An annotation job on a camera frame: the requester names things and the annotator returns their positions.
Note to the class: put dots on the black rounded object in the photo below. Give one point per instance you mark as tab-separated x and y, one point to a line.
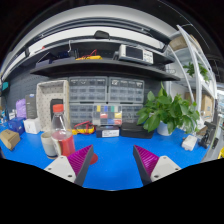
101	34

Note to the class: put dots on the white power adapter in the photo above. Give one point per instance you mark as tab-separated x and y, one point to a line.
189	142

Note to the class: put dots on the teal object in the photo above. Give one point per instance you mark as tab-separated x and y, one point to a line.
5	86

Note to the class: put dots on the flat black case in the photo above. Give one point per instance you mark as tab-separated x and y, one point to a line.
135	130

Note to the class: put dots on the flat round red coaster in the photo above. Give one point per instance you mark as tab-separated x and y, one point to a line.
94	158

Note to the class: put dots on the red-capped clear drink bottle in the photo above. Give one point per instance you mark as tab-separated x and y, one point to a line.
62	135

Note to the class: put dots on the black box with white label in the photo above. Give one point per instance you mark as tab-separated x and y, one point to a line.
107	132

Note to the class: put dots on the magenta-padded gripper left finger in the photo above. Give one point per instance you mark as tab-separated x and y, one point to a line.
63	168

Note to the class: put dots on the black desk device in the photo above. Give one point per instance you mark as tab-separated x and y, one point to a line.
208	135

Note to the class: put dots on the drawer cabinet with coloured parts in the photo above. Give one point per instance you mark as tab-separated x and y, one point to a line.
107	115

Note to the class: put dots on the beige ceramic mug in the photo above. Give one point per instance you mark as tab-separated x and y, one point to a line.
47	144

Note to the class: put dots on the dark grey upright box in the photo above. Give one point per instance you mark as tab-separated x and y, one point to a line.
31	106

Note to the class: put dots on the brown cardboard box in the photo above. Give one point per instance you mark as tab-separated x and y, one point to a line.
9	138

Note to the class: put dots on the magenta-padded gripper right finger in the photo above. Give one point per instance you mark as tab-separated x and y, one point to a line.
160	168

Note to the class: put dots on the purple plastic bag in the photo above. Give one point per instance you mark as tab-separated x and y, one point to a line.
21	108

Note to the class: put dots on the yellow tool with red leads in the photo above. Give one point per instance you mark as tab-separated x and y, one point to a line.
89	57

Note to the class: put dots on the green potted plant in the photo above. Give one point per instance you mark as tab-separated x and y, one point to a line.
170	111

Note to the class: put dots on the white perforated tray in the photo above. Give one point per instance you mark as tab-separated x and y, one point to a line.
43	103

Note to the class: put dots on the white metal shelf unit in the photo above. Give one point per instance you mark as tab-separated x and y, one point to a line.
198	80

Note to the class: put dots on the white cardboard box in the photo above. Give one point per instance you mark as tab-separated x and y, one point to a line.
32	126

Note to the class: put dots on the yellow and red multimeter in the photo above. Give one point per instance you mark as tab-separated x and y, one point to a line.
84	128

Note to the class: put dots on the blue cardboard box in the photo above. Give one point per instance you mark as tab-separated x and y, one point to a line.
16	125

